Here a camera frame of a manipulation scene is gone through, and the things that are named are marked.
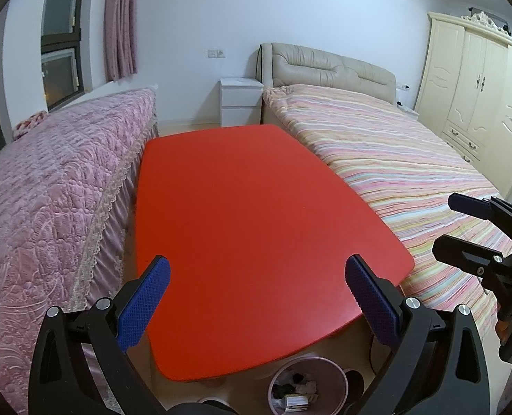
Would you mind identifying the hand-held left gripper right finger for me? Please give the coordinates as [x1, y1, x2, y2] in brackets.
[345, 254, 491, 415]

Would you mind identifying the beige leather headboard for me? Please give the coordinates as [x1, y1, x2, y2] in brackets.
[258, 42, 397, 107]

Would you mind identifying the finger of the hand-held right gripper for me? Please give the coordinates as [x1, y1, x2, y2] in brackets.
[432, 233, 512, 289]
[448, 193, 512, 243]

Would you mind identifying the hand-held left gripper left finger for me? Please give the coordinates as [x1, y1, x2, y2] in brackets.
[29, 255, 172, 415]

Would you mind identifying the striped bed blanket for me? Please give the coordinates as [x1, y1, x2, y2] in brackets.
[262, 84, 505, 347]

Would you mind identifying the pink curtain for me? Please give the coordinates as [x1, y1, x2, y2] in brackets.
[104, 0, 139, 82]

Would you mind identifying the white nightstand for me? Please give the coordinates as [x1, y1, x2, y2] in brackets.
[219, 78, 264, 128]

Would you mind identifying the person's left leg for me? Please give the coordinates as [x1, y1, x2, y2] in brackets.
[171, 401, 239, 415]

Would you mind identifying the red table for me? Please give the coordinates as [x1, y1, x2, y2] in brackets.
[134, 123, 416, 383]

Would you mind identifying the person's right shoe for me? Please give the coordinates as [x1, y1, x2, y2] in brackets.
[344, 369, 364, 398]

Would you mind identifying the pink quilted bedspread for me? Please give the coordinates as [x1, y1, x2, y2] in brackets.
[0, 87, 159, 403]

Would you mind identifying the pink waste bin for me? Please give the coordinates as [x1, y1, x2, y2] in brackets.
[268, 357, 349, 415]

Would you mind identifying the red white knitted cushion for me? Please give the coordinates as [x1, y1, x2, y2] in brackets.
[13, 111, 49, 140]

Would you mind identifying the dark framed window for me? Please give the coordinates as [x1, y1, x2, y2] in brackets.
[0, 0, 88, 160]

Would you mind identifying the small white bedside table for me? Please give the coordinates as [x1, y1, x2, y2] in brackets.
[396, 104, 421, 122]

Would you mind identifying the cream wardrobe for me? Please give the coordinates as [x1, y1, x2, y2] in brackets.
[413, 11, 512, 202]

